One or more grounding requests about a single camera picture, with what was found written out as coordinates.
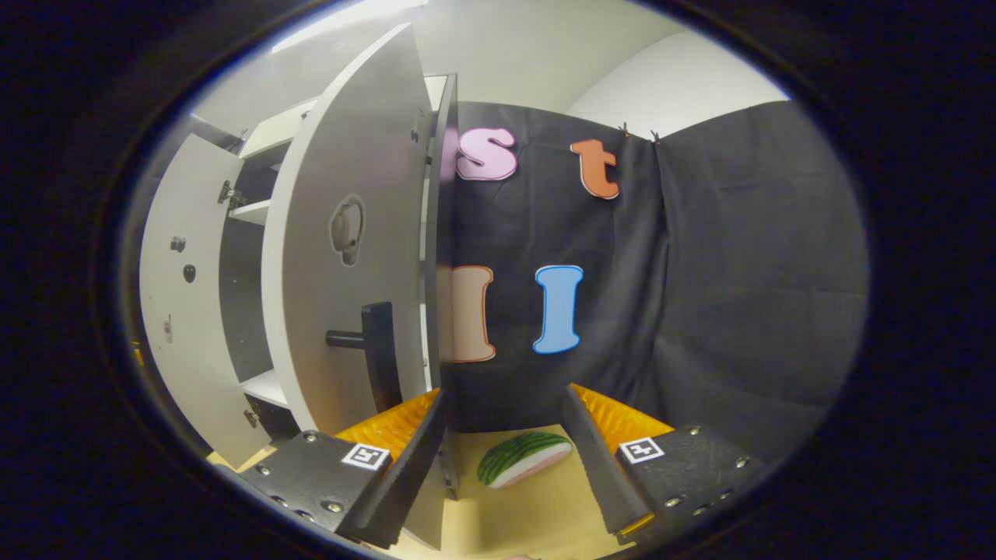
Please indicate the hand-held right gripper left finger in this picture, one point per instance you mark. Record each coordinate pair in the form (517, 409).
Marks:
(405, 474)

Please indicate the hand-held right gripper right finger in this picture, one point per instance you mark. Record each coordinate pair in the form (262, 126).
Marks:
(603, 474)

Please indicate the white cabinet door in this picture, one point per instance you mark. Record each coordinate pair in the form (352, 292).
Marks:
(194, 327)
(342, 155)

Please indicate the white cabinet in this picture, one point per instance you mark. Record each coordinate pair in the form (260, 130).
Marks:
(249, 311)

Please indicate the watermelon slice toy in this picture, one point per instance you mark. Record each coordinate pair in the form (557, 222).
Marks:
(521, 460)

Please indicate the black backdrop cloth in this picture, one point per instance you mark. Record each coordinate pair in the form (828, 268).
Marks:
(700, 272)

